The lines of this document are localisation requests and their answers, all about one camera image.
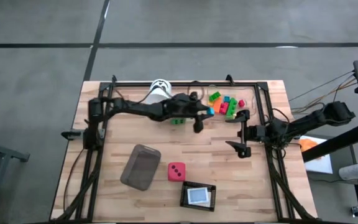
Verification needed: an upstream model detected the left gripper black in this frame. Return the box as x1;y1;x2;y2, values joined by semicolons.
166;91;215;134

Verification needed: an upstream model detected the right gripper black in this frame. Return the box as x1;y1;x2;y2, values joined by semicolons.
224;109;266;159

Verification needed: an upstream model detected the orange curved toy block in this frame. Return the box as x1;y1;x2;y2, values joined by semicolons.
212;96;223;114

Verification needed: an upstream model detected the green two-stud block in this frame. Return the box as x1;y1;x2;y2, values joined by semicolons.
208;91;222;103

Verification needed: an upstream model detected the long green four-stud block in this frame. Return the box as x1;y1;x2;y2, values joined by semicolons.
224;97;238;120

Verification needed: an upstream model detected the red foam die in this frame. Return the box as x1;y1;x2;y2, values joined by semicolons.
167;162;186;182

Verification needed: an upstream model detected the blue white card box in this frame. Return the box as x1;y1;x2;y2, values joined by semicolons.
187;187;210;205

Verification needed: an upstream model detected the clear plastic container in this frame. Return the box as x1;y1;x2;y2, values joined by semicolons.
206;83;259;121

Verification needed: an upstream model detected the orange cloth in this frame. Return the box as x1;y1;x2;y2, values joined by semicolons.
299;138;322;154

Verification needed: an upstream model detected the white paper sheet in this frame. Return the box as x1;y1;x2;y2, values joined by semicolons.
300;135;334;175

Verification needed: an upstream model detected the grey translucent plastic bin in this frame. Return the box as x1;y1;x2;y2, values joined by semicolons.
119;144;162;192

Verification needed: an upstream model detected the black slotted plastic basket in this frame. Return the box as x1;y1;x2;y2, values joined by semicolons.
180;180;217;212

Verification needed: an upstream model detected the black beam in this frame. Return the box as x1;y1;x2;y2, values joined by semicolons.
301;122;358;163

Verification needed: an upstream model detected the paper towel roll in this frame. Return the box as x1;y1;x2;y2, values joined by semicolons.
338;162;358;182

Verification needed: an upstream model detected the grey metal table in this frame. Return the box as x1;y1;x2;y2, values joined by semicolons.
0;132;30;224

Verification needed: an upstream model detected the black aluminium table frame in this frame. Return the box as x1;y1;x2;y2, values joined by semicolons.
51;74;316;222

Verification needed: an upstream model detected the thin black cable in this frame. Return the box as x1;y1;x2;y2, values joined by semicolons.
288;70;357;103

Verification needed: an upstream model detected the thin brown cable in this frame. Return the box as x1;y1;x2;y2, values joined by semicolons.
306;77;358;108

